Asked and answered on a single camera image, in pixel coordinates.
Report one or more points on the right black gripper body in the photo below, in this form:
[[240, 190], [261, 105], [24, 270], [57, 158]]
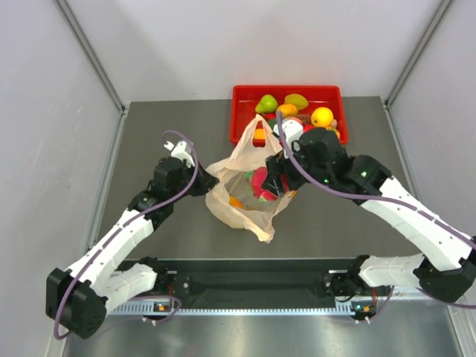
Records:
[[280, 165]]

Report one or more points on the red plastic tray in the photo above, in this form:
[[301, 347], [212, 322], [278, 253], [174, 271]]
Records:
[[246, 97]]

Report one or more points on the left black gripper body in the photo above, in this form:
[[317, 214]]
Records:
[[198, 187]]

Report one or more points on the red apple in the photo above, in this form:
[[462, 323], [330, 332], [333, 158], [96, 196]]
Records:
[[308, 128]]

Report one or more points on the yellow orange fruit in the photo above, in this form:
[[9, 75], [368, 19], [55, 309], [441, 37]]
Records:
[[322, 117]]

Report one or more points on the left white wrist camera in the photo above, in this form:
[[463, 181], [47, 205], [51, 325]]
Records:
[[182, 150]]

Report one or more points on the orange fruit taken from bag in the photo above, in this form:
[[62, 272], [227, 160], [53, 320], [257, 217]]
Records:
[[287, 110]]

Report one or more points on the orange persimmon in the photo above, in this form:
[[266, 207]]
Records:
[[335, 131]]

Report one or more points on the yellow starfruit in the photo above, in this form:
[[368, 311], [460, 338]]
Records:
[[299, 101]]

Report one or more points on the translucent banana print plastic bag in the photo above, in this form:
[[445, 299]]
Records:
[[248, 155]]

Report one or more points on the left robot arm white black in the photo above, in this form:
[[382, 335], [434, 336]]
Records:
[[82, 296]]

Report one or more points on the green pear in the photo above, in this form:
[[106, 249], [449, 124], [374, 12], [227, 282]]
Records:
[[266, 104]]

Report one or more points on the red strawberry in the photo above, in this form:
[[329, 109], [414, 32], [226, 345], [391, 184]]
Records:
[[257, 177]]

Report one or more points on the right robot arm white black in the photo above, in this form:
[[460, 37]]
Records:
[[444, 268]]

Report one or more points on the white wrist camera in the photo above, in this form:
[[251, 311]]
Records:
[[292, 130], [182, 150]]

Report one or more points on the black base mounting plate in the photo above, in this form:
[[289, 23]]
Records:
[[256, 283]]

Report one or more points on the orange fruit in bag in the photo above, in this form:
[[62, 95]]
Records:
[[234, 202]]

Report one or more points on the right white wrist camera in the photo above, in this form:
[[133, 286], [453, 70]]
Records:
[[292, 130]]

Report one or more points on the yellow green mango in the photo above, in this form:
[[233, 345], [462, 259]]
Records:
[[259, 135]]

